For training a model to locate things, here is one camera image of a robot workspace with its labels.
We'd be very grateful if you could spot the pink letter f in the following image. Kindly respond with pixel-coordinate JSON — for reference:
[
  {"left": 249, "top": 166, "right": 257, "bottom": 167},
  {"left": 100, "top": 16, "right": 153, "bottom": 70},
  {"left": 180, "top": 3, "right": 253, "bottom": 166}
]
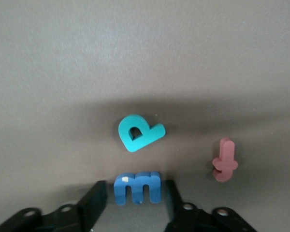
[{"left": 212, "top": 137, "right": 239, "bottom": 183}]

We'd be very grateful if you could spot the brown table cover sheet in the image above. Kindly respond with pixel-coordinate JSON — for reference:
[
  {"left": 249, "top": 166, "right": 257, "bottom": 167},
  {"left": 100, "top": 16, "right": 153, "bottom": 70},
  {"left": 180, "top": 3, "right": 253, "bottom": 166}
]
[{"left": 0, "top": 0, "right": 290, "bottom": 232}]

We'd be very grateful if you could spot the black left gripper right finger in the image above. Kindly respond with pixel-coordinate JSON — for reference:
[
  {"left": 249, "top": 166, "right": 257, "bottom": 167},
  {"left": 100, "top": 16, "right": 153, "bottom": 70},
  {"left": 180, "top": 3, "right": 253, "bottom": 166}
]
[{"left": 163, "top": 180, "right": 260, "bottom": 232}]

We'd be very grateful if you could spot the blue letter m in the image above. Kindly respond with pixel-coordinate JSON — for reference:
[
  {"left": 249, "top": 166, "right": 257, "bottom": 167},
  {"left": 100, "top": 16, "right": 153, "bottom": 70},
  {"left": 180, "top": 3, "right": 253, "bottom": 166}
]
[{"left": 113, "top": 171, "right": 162, "bottom": 206}]

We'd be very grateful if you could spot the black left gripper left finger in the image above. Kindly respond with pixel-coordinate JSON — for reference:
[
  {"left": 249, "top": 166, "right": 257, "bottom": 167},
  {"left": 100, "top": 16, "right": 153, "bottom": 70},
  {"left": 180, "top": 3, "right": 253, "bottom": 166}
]
[{"left": 0, "top": 180, "right": 110, "bottom": 232}]

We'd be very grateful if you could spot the teal letter p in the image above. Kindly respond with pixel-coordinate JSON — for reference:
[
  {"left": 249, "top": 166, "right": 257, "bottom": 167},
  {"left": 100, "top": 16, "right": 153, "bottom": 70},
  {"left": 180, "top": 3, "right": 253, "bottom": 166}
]
[{"left": 117, "top": 114, "right": 166, "bottom": 153}]

